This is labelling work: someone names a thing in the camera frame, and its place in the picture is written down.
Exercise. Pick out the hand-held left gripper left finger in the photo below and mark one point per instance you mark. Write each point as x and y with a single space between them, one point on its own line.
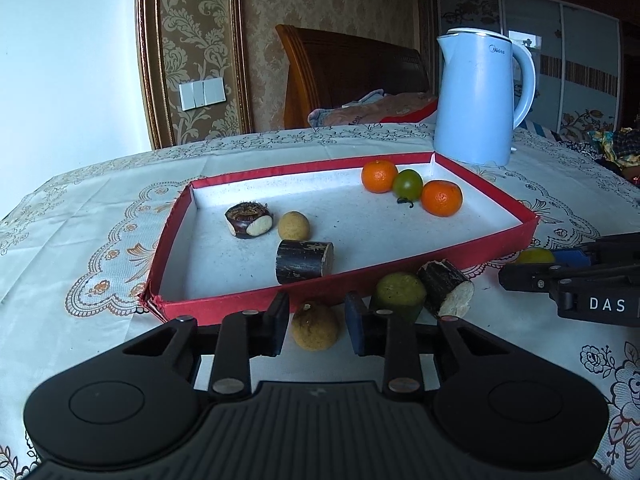
280 322

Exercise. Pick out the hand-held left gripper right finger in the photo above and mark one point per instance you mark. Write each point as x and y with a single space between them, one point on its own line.
352 327

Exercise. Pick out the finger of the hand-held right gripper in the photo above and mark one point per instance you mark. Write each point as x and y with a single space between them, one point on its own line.
530 280
575 256

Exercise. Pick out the yellow-green tomato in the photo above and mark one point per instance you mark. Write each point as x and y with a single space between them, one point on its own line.
534 256

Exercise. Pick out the yellow longan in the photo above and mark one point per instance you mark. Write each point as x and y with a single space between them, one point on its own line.
315 327
294 226

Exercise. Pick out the red cardboard tray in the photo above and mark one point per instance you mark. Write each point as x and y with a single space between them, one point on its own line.
360 230

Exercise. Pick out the dark water chestnut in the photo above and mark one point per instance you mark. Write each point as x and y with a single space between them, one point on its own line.
245 220

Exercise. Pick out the orange mandarin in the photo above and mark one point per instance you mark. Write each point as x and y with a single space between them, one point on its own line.
441 198
379 176

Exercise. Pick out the dark green tomato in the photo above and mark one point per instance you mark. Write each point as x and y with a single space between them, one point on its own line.
407 185

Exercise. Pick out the green lime fruit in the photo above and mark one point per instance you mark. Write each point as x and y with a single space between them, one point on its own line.
400 292

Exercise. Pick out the dark sugarcane piece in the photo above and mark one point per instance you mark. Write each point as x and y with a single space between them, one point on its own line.
300 262
445 285

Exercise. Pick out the colourful cloth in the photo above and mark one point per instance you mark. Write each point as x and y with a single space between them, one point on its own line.
610 147

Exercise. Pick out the light blue electric kettle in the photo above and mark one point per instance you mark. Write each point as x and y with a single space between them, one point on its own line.
470 100

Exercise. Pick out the sliding door wardrobe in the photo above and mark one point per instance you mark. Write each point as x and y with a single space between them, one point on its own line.
550 60

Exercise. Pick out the bedding pile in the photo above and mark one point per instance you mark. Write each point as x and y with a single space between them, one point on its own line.
375 110

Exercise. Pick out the white light switch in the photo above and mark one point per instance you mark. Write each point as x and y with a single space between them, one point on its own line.
202 94

